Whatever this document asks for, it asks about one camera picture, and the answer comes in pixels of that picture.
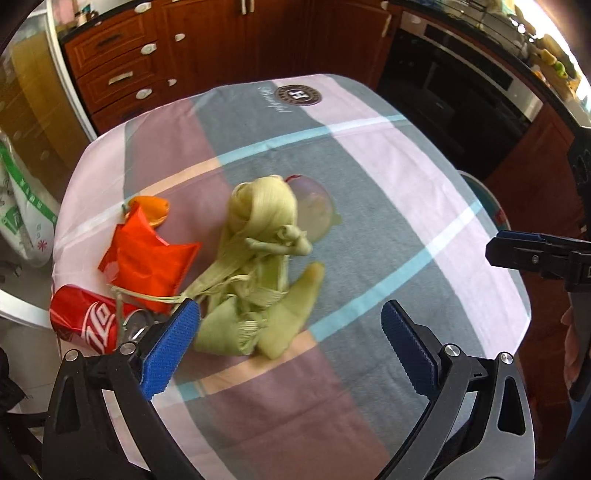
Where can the black built-in oven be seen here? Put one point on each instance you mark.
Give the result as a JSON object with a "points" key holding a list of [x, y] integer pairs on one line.
{"points": [[438, 92]]}

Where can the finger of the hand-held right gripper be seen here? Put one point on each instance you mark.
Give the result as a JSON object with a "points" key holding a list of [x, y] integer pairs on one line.
{"points": [[531, 261], [521, 234]]}

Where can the white framed glass door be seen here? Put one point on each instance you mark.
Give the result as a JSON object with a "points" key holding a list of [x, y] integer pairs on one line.
{"points": [[27, 92]]}

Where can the wicker fruit basket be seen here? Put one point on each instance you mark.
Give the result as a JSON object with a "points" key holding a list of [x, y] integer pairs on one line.
{"points": [[554, 64]]}

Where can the person's right hand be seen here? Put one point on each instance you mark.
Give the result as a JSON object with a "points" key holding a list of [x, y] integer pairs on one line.
{"points": [[572, 355]]}

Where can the grey plastic bucket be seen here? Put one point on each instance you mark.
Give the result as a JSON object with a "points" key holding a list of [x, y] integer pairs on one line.
{"points": [[485, 203]]}

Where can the green white plastic bag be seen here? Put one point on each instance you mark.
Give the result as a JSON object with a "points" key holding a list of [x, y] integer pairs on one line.
{"points": [[23, 212]]}

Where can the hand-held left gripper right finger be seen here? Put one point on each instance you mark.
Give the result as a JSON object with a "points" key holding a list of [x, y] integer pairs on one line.
{"points": [[406, 350]]}

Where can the clear plastic lid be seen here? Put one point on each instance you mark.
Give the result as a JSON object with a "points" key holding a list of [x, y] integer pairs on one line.
{"points": [[316, 207]]}

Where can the red-orange plastic bag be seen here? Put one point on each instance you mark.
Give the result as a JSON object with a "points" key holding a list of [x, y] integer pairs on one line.
{"points": [[143, 258]]}

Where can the checked pink grey tablecloth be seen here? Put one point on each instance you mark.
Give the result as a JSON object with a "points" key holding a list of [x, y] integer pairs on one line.
{"points": [[369, 184]]}

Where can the wooden drawer unit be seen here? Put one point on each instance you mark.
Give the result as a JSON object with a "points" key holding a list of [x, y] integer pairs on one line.
{"points": [[106, 60]]}

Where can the wooden base cabinet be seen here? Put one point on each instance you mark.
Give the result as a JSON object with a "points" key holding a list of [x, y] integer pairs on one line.
{"points": [[531, 184], [277, 41]]}

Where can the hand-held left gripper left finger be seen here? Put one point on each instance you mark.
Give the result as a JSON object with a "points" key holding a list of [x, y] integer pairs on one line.
{"points": [[168, 350]]}

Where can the red soda can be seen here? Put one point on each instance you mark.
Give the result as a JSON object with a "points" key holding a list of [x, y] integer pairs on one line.
{"points": [[87, 318]]}

